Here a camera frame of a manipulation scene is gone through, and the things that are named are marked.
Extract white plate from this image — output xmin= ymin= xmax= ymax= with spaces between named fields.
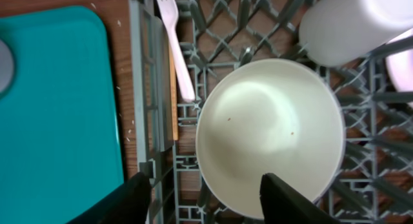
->
xmin=386 ymin=42 xmax=412 ymax=92

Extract white paper cup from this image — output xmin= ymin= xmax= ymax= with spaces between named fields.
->
xmin=299 ymin=0 xmax=412 ymax=66

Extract white plastic fork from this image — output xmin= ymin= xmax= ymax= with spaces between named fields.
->
xmin=156 ymin=0 xmax=196 ymax=103

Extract grey dishwasher rack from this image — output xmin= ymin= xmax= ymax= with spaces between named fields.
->
xmin=128 ymin=0 xmax=412 ymax=223

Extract teal plastic tray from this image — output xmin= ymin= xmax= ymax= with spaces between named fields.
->
xmin=1 ymin=6 xmax=124 ymax=223

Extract pink bowl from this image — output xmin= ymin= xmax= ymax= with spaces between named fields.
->
xmin=0 ymin=40 xmax=15 ymax=94

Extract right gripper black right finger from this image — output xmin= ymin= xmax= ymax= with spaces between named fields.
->
xmin=260 ymin=173 xmax=341 ymax=224

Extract wooden chopstick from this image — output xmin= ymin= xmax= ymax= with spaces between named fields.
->
xmin=168 ymin=47 xmax=179 ymax=141

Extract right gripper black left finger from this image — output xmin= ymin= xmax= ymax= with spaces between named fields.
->
xmin=69 ymin=172 xmax=152 ymax=224

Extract white bowl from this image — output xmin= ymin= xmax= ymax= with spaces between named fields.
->
xmin=196 ymin=59 xmax=346 ymax=219

